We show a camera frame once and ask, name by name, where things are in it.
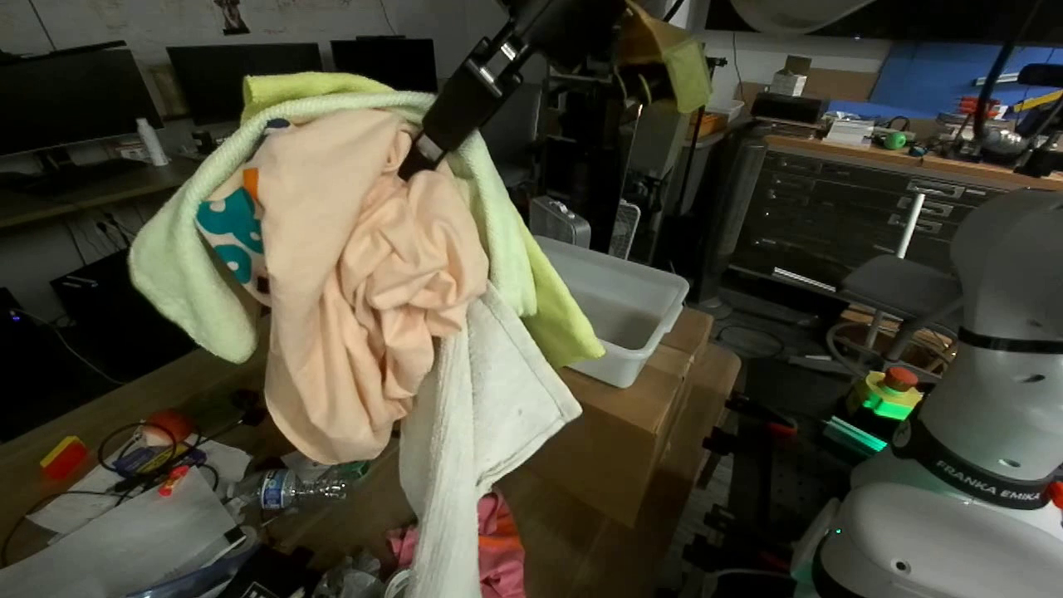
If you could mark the large cardboard box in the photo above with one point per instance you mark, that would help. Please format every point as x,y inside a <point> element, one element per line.
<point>620,455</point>

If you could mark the small cardboard box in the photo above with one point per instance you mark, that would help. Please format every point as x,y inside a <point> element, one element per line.
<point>709,399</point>

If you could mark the red round cap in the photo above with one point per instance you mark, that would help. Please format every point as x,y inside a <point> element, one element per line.
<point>170,428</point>

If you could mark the black padded chair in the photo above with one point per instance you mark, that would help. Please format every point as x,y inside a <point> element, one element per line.
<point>906,286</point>

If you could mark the bundle of light clothes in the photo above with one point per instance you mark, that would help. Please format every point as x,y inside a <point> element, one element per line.
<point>178,278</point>

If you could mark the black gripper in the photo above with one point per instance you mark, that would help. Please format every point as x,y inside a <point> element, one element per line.
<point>476,89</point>

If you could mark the peach cloth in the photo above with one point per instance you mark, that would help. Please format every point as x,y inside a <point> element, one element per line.
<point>343,300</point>

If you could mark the dark metal drawer cabinet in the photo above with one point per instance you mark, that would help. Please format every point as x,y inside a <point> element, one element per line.
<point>874,218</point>

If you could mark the clear plastic water bottle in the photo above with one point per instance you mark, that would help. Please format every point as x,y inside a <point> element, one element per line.
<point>270,487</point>

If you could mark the white plastic box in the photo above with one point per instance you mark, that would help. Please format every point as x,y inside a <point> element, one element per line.
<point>620,303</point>

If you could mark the red and yellow tool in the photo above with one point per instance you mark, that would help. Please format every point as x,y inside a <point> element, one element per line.
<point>59,461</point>

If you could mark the red emergency stop button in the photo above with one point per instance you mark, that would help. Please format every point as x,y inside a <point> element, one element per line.
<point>891,387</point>

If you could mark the teal patterned cloth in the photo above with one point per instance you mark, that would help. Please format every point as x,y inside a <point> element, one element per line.
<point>232,234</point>

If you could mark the wall figure poster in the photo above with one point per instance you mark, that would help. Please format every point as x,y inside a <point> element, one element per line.
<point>232,14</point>

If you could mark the black box under desk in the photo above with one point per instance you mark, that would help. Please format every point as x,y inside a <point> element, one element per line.
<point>120,311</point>

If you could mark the white towel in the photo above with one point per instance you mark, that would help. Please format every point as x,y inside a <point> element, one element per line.
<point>476,420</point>

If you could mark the wooden desk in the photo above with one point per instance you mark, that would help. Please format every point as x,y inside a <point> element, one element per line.
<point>68,195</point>

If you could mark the pink cloth with orange patch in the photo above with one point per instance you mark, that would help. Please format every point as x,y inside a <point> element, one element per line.
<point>498,551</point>

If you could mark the black computer monitor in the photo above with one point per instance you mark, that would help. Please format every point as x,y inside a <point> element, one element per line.
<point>72,102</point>
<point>384,63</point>
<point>203,70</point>

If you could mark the white plastic bottle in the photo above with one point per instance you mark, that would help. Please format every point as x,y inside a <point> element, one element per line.
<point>151,143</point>

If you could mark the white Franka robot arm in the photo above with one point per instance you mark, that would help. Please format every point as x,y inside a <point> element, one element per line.
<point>998,387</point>

